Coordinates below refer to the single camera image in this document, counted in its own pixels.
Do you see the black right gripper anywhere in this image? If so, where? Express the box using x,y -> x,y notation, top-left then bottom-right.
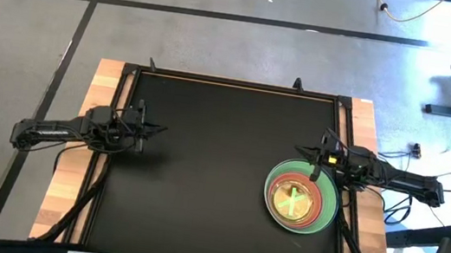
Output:
290,124 -> 357,186

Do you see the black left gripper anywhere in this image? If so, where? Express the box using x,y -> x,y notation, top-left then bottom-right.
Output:
115,96 -> 171,158

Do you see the clear green plastic plate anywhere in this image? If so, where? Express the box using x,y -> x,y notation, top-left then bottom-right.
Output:
270,174 -> 319,224

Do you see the small orange plastic plate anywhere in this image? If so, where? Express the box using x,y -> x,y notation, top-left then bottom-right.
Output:
263,168 -> 327,232

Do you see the large green plastic plate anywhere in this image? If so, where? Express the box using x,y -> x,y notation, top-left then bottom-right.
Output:
258,154 -> 345,240

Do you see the black table mat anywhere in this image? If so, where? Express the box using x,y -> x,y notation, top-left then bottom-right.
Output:
84,68 -> 363,253

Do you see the small black plug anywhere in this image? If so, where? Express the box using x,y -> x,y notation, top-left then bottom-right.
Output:
411,142 -> 424,160

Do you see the black desk leg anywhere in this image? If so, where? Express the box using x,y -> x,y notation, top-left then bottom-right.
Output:
383,213 -> 451,253

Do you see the black metal table frame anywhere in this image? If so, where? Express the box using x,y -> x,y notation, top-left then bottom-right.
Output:
73,58 -> 388,253

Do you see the yellow floor cable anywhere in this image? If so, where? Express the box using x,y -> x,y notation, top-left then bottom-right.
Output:
365,0 -> 447,29

